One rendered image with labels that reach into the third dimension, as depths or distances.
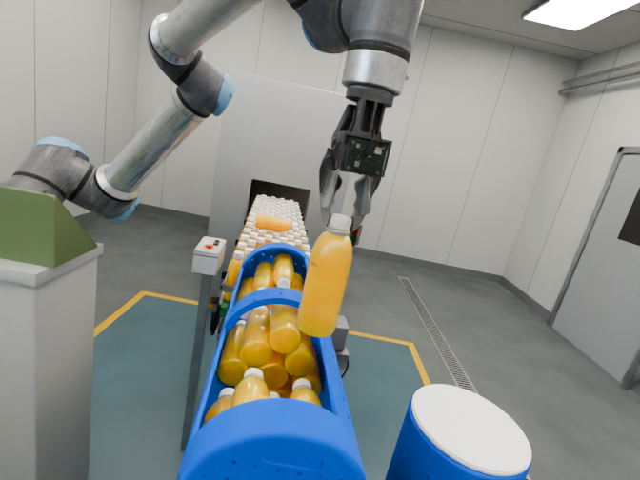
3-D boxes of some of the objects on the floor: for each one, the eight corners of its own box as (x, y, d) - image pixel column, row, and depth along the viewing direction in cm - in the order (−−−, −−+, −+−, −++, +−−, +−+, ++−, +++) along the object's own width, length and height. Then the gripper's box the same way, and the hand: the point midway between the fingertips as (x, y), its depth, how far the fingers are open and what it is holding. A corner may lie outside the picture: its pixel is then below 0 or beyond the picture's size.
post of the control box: (179, 450, 180) (202, 267, 154) (182, 444, 183) (204, 263, 158) (188, 451, 180) (211, 268, 154) (190, 445, 184) (213, 265, 158)
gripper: (338, 79, 47) (308, 232, 53) (419, 98, 49) (382, 245, 55) (330, 88, 55) (304, 219, 61) (399, 103, 57) (369, 230, 63)
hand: (340, 219), depth 60 cm, fingers closed on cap, 4 cm apart
